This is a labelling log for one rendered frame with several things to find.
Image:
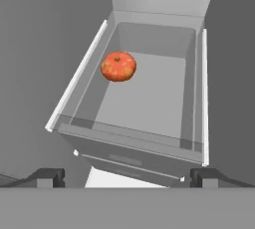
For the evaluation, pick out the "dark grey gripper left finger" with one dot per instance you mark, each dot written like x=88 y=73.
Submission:
x=49 y=177

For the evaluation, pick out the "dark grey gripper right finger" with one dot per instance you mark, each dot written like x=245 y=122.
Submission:
x=206 y=177

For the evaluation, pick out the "clear grey freezer drawer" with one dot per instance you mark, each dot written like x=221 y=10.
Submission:
x=142 y=100

